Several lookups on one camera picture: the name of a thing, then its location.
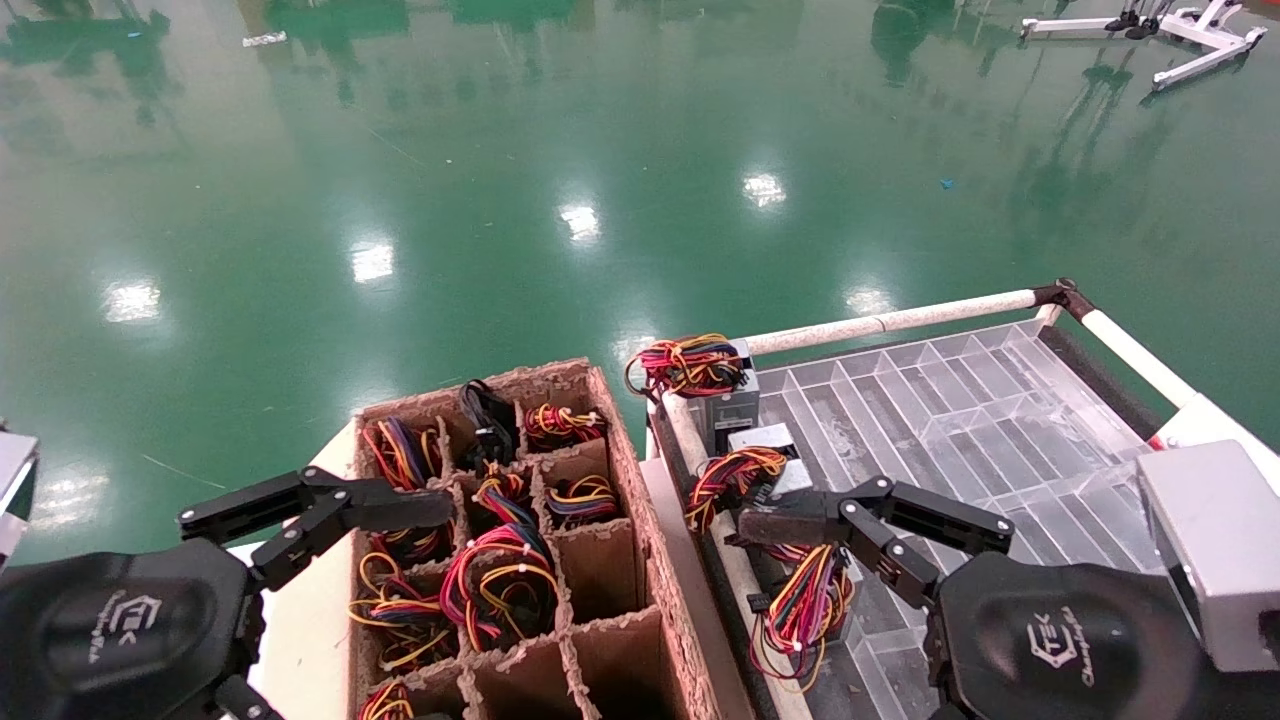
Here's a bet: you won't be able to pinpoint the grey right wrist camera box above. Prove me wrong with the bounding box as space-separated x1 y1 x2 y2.
1135 440 1280 674

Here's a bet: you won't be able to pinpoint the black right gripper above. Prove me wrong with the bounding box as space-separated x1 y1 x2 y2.
733 475 1280 720

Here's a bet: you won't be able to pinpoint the clear plastic compartment tray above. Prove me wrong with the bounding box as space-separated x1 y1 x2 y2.
745 318 1173 720

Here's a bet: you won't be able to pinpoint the white sign red text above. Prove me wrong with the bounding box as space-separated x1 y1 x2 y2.
1148 394 1280 473

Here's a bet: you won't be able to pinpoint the white metal stand base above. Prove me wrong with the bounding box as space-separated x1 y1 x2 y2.
1019 0 1269 92

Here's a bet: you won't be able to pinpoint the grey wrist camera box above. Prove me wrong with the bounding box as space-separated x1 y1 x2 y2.
0 430 39 566
1135 440 1280 674

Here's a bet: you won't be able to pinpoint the power supply black cables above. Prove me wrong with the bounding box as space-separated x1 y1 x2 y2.
457 379 522 471

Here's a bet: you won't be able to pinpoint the brown divided cardboard box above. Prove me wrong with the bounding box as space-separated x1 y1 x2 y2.
348 358 723 720

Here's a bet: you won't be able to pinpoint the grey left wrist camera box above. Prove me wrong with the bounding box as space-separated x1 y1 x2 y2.
0 430 39 566

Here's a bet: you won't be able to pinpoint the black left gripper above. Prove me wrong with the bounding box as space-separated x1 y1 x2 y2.
0 465 457 720

